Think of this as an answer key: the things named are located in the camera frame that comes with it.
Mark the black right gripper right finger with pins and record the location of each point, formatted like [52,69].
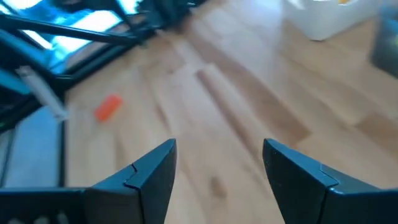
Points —
[304,193]

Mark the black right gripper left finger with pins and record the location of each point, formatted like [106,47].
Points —
[140,193]

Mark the red rectangular block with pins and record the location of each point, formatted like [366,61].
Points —
[108,107]

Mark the short yellow block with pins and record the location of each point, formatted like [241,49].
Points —
[343,1]

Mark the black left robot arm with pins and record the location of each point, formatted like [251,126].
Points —
[168,12]

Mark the grey translucent plastic bin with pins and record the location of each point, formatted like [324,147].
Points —
[387,43]

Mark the white plastic bin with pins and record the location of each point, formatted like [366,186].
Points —
[326,18]

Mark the silver metal bracket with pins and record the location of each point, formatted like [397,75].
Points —
[43,93]

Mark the black aluminium table frame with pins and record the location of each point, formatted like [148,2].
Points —
[77,31]

